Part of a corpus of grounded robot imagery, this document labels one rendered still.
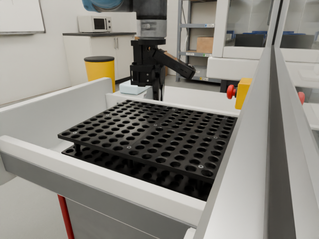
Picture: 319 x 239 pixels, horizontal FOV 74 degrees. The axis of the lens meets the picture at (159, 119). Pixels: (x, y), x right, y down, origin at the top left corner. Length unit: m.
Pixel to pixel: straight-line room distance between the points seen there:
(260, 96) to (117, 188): 0.16
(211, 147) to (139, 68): 0.34
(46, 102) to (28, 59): 3.55
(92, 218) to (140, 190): 0.63
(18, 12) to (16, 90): 1.11
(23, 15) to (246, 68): 3.41
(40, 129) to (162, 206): 0.27
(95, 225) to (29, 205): 0.88
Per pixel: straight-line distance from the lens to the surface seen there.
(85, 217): 0.87
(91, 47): 3.78
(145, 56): 0.57
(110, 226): 0.80
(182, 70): 0.55
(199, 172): 0.23
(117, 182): 0.23
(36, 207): 1.63
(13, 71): 3.86
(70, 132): 0.33
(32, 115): 0.40
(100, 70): 2.98
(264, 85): 0.22
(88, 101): 0.48
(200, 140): 0.29
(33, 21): 4.01
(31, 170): 0.34
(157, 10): 0.54
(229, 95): 0.60
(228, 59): 1.09
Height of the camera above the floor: 1.04
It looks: 24 degrees down
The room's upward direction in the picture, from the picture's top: straight up
